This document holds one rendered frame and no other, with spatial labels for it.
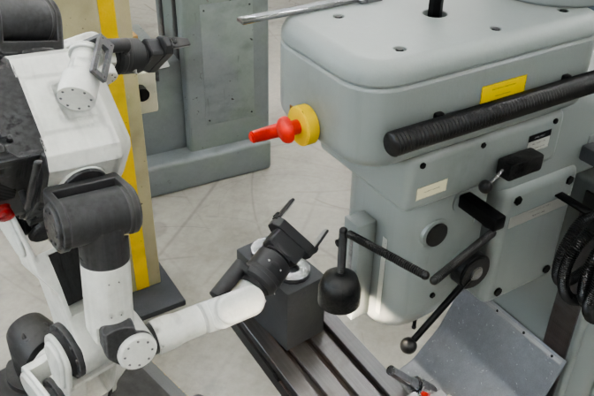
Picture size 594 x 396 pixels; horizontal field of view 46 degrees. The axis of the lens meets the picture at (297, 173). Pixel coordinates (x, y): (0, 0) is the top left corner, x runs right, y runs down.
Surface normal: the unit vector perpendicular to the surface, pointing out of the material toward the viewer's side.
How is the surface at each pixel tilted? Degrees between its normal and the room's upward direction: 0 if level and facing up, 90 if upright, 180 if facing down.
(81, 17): 90
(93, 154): 76
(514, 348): 63
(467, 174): 90
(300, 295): 90
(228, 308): 49
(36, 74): 34
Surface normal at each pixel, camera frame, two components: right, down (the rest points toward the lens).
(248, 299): 0.42, -0.21
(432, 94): 0.52, 0.46
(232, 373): 0.02, -0.85
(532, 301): -0.85, 0.26
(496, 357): -0.76, -0.15
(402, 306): -0.14, 0.52
